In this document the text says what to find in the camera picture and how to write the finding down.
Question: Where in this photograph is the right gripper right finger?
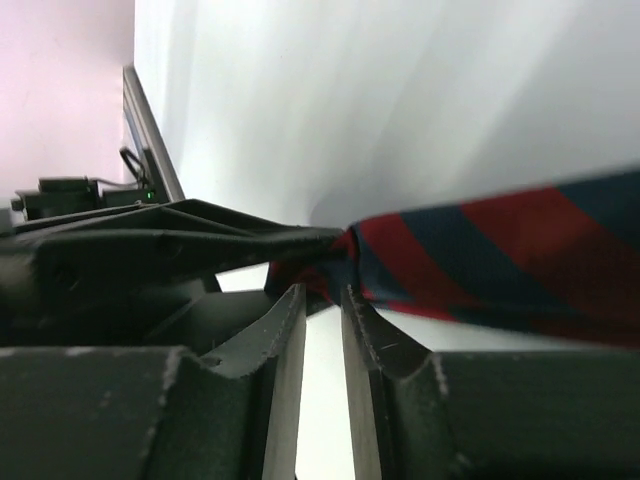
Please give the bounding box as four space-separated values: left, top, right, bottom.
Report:
341 288 639 479

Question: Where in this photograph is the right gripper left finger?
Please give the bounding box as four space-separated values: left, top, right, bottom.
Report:
1 285 306 479

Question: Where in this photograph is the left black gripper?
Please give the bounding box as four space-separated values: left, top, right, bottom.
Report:
1 200 342 350

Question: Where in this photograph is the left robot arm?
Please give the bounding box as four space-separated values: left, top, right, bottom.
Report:
1 149 340 353

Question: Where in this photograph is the red navy striped tie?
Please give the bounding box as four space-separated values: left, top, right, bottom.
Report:
266 171 639 347

